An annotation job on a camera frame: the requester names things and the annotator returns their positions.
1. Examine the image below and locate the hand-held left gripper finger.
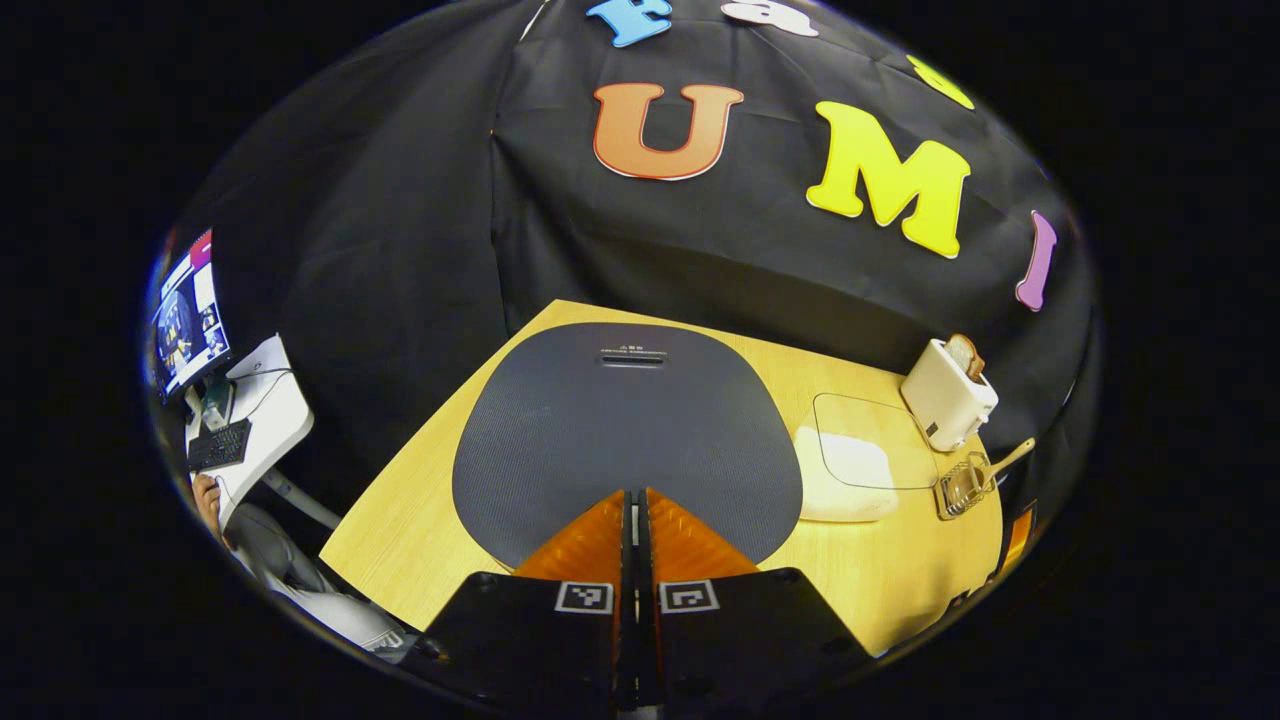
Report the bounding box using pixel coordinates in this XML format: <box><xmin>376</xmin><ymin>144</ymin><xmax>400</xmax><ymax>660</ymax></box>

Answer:
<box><xmin>634</xmin><ymin>488</ymin><xmax>871</xmax><ymax>713</ymax></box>
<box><xmin>420</xmin><ymin>488</ymin><xmax>635</xmax><ymax>713</ymax></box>

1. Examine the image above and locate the metal wire chopstick holder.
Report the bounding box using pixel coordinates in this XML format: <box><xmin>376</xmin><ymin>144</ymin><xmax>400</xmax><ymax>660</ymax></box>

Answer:
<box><xmin>935</xmin><ymin>450</ymin><xmax>998</xmax><ymax>521</ymax></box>

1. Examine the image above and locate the black rice cooker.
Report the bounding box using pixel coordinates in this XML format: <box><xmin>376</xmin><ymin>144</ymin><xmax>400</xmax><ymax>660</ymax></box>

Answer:
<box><xmin>452</xmin><ymin>322</ymin><xmax>804</xmax><ymax>569</ymax></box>

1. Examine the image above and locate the white toaster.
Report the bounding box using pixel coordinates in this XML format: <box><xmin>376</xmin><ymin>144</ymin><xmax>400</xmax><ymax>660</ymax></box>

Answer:
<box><xmin>900</xmin><ymin>338</ymin><xmax>999</xmax><ymax>453</ymax></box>

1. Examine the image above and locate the white desk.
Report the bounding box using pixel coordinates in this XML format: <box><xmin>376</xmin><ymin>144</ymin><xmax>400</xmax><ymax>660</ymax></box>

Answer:
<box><xmin>185</xmin><ymin>335</ymin><xmax>341</xmax><ymax>531</ymax></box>

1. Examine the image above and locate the black backdrop cloth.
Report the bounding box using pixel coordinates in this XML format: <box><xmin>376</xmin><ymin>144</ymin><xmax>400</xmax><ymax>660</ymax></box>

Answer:
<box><xmin>195</xmin><ymin>0</ymin><xmax>1096</xmax><ymax>521</ymax></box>

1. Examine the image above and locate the black keyboard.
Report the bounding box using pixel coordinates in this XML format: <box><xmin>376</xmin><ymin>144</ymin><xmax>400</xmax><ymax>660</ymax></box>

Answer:
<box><xmin>187</xmin><ymin>418</ymin><xmax>253</xmax><ymax>473</ymax></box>

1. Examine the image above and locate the computer monitor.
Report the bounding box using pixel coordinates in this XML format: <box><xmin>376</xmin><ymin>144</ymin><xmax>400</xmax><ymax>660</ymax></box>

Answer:
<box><xmin>150</xmin><ymin>228</ymin><xmax>233</xmax><ymax>401</ymax></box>

